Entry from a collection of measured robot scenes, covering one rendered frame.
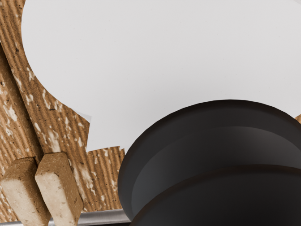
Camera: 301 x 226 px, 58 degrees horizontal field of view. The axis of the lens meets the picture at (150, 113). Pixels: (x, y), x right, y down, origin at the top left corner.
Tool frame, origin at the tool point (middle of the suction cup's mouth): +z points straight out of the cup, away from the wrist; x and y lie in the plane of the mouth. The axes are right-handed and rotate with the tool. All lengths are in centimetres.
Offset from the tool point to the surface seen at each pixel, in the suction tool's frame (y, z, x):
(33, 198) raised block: 11.4, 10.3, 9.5
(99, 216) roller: 8.7, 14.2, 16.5
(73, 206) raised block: 8.9, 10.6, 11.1
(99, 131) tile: 4.7, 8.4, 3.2
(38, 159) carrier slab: 11.3, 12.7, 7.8
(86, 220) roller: 10.0, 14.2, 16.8
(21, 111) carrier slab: 11.3, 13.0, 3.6
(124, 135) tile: 3.3, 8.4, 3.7
